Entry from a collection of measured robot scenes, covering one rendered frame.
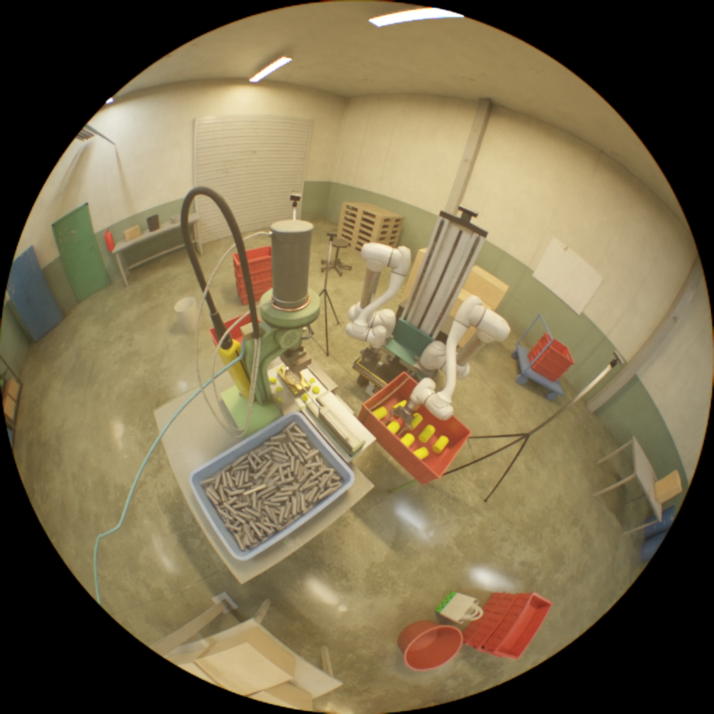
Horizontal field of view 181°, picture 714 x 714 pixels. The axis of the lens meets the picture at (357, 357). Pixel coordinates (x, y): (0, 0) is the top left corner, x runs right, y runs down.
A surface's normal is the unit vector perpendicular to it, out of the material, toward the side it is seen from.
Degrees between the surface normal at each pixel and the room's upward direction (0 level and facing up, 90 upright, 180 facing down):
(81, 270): 90
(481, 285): 90
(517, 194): 90
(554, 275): 90
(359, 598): 0
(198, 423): 0
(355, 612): 0
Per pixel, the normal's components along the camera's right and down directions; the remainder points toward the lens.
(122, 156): 0.68, 0.62
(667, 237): -0.71, 0.43
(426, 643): 0.18, -0.66
